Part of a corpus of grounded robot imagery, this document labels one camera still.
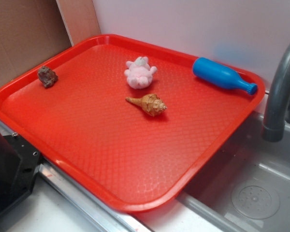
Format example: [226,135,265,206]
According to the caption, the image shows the blue plastic bottle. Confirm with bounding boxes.
[192,58,258,95]

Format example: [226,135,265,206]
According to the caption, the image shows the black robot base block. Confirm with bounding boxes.
[0,133,41,217]

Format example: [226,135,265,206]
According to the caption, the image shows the red plastic tray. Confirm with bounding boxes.
[0,35,265,213]

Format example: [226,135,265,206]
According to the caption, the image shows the tan spiral seashell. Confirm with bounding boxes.
[125,94,168,116]

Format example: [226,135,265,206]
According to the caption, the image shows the pink plush toy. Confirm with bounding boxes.
[124,57,158,89]

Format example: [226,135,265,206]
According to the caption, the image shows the brown rock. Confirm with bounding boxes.
[38,66,58,88]

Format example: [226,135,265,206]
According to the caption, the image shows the grey toy faucet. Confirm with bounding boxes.
[261,44,290,142]

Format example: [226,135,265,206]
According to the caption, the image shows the grey toy sink basin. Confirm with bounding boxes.
[178,113,290,232]

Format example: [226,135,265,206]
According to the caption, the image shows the brown cardboard panel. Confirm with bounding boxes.
[0,0,71,87]

